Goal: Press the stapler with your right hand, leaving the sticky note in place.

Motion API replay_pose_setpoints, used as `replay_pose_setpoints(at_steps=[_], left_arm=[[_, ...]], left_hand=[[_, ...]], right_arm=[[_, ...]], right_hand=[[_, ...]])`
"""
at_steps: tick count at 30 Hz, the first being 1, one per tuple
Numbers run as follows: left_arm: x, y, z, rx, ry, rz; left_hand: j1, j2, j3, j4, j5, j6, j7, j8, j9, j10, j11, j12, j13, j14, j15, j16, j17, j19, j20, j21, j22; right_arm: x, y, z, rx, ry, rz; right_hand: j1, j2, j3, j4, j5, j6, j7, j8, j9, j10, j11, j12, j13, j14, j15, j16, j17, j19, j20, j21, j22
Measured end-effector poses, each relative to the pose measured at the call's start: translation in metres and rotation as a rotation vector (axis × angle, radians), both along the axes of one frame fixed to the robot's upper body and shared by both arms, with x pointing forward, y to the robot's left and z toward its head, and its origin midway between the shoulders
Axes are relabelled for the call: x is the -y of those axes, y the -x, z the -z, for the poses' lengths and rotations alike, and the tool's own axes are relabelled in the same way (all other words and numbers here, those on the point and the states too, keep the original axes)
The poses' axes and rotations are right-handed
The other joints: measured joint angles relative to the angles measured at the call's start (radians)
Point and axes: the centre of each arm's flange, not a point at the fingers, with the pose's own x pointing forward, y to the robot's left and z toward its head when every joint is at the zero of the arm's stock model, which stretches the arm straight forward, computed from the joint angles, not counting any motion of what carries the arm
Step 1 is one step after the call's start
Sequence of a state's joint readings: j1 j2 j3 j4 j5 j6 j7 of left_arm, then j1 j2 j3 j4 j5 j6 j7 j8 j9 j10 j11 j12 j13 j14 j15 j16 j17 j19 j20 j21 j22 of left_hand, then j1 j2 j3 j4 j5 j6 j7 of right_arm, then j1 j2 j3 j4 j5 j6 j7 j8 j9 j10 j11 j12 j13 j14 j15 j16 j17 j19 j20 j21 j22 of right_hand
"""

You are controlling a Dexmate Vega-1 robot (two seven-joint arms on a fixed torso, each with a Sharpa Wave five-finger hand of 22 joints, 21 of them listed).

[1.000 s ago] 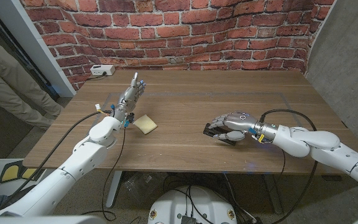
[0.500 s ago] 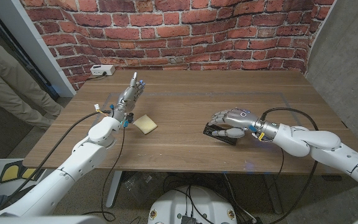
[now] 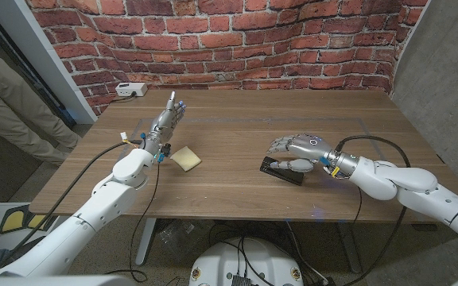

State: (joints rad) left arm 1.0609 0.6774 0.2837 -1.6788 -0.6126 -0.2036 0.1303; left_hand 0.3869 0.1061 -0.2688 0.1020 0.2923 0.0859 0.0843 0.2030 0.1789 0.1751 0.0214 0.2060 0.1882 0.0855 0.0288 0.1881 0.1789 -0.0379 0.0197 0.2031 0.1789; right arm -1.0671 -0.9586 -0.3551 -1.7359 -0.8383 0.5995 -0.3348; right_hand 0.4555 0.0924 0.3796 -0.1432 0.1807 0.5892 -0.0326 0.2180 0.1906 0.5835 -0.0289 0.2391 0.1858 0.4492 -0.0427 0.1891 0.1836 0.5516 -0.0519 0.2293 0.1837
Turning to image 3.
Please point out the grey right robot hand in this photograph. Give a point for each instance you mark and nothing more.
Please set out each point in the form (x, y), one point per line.
(310, 149)

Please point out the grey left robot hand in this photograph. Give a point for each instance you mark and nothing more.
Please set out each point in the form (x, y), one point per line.
(164, 123)

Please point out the black stapler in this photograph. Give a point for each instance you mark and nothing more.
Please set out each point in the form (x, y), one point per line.
(288, 177)

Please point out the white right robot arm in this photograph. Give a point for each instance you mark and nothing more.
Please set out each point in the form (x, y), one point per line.
(408, 182)

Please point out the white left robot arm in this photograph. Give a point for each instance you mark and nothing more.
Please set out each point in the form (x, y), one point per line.
(98, 210)

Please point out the white power strip box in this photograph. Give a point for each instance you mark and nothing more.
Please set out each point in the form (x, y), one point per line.
(130, 89)

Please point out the red brick printed backdrop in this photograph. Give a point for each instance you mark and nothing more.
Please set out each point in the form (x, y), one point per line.
(229, 43)

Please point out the grey table leg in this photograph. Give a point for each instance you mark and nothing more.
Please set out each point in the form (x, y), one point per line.
(350, 246)

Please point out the clear plastic bag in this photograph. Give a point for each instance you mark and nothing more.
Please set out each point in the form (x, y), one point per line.
(177, 236)

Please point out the white table leg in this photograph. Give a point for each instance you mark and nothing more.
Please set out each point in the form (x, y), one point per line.
(145, 242)

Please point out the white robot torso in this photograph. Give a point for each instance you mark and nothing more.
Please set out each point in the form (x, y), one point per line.
(229, 262)

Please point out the person in beige trousers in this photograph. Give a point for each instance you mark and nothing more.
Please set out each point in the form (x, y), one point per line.
(10, 103)

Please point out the white base with yellow pads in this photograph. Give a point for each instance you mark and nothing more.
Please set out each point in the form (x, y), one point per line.
(14, 220)

